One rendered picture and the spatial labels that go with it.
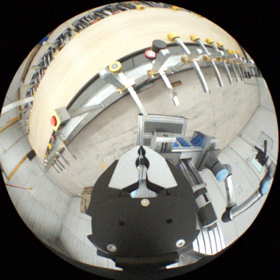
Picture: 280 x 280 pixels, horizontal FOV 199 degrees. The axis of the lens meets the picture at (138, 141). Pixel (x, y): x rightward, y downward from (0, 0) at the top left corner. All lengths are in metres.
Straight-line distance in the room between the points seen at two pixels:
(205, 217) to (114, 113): 1.69
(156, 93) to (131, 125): 0.72
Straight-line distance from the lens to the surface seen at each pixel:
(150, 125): 1.28
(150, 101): 1.44
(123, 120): 1.49
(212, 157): 0.81
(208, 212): 0.60
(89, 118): 0.89
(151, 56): 0.62
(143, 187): 0.42
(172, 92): 0.61
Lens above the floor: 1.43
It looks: 62 degrees down
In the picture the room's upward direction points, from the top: 180 degrees clockwise
